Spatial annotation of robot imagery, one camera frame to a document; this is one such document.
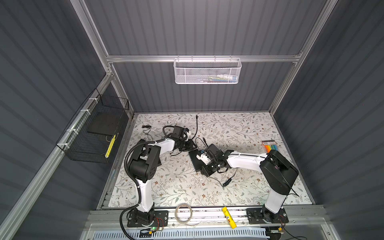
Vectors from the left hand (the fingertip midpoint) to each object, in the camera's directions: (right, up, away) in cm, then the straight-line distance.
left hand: (195, 147), depth 98 cm
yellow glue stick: (+17, -31, -25) cm, 43 cm away
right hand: (+5, -15, -9) cm, 18 cm away
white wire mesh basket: (+10, +60, +26) cm, 66 cm away
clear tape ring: (-10, -30, -23) cm, 39 cm away
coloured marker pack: (+50, +1, +2) cm, 50 cm away
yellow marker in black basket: (-40, +4, -29) cm, 49 cm away
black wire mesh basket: (-52, +9, -25) cm, 59 cm away
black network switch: (+1, -7, -13) cm, 15 cm away
